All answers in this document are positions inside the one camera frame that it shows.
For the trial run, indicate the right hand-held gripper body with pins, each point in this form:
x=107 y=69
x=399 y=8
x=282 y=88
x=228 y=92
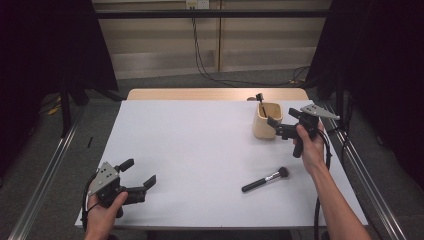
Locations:
x=316 y=111

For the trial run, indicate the white wall socket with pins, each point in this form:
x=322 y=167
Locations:
x=197 y=4

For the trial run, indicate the person's right hand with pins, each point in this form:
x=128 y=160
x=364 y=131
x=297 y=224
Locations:
x=315 y=150

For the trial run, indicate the black makeup brush silver ferrule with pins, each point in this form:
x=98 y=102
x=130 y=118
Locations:
x=258 y=184

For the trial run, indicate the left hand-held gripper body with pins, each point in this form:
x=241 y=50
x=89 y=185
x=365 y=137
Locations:
x=106 y=176

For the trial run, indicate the black curtain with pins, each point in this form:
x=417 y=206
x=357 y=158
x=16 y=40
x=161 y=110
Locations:
x=43 y=50
x=383 y=66

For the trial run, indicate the white table cover sheet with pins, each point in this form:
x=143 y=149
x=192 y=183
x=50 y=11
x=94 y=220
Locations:
x=206 y=143

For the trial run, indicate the black horizontal bar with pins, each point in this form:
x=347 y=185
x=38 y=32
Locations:
x=213 y=13

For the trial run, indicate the person's left hand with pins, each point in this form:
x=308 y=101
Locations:
x=100 y=220

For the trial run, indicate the thin black applicator brush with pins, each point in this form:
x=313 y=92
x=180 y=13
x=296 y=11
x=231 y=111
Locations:
x=261 y=105

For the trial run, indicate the aluminium floor rail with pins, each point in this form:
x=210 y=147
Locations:
x=373 y=193
x=43 y=186

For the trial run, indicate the beige square holder cup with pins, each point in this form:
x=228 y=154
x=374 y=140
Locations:
x=263 y=130

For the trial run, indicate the black metal stand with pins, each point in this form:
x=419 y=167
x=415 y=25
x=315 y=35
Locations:
x=65 y=113
x=339 y=100

